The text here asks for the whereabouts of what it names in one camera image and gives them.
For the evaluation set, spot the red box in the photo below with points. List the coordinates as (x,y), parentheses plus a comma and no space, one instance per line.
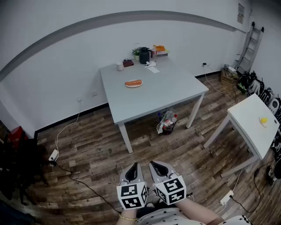
(16,135)

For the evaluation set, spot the yellow fruit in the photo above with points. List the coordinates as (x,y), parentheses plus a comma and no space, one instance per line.
(264,120)

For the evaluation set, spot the white cylindrical cup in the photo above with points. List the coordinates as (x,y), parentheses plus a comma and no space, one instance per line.
(119,66)

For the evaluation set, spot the white router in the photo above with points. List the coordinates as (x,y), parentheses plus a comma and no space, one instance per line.
(231,68)

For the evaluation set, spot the crumpled white paper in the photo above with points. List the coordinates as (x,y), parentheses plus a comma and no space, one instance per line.
(150,64)

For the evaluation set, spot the dark red pouch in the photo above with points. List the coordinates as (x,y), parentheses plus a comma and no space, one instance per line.
(128,63)

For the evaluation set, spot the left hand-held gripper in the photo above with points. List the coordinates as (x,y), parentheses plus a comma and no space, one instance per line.
(131,194)

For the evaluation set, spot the white round device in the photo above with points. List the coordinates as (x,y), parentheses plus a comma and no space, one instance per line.
(274,106)

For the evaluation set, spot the small potted plant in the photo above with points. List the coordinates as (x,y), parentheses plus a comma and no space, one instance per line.
(136,52)

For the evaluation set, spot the person's right forearm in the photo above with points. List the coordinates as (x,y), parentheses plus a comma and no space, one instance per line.
(197,213)

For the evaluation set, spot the grey square table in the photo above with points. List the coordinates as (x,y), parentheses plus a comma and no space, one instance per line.
(153,101)

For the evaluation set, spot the black and white bag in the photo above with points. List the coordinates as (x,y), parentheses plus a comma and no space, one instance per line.
(256,86)

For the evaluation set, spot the black chair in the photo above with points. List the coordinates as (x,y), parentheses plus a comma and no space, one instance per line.
(19,167)

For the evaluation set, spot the black waste bin with trash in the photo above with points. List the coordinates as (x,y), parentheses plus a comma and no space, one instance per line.
(168,125)

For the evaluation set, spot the white power strip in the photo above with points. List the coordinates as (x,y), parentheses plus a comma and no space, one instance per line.
(226,197)
(53,154)

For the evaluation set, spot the person's left forearm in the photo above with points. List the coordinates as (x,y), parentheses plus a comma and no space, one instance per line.
(126,222)

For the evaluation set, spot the orange cloth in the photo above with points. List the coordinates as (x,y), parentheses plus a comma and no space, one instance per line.
(160,47)

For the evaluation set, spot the plate with sausage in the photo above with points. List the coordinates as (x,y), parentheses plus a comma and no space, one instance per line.
(134,87)

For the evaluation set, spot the small white table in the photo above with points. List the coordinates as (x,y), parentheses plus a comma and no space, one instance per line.
(248,118)

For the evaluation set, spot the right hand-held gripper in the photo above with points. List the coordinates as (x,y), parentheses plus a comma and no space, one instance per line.
(170,191)

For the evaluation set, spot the wall poster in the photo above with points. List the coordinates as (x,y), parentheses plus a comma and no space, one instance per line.
(240,13)

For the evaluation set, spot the wooden crate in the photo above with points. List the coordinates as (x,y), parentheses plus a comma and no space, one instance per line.
(227,79)

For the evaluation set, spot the clear bottle with red label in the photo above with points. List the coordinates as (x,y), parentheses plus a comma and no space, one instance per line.
(154,52)

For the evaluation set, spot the black bag with green trim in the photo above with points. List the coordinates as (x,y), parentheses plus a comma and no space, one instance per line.
(243,83)

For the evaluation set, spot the person's star print clothing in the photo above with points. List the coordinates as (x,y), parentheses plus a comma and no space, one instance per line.
(166,218)

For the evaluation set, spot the black thermos jug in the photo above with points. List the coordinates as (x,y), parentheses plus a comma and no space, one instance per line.
(144,55)

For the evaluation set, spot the metal ladder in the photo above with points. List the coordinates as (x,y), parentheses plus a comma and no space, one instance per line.
(252,44)

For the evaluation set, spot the white paper sheet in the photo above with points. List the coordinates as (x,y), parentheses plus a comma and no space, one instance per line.
(153,70)

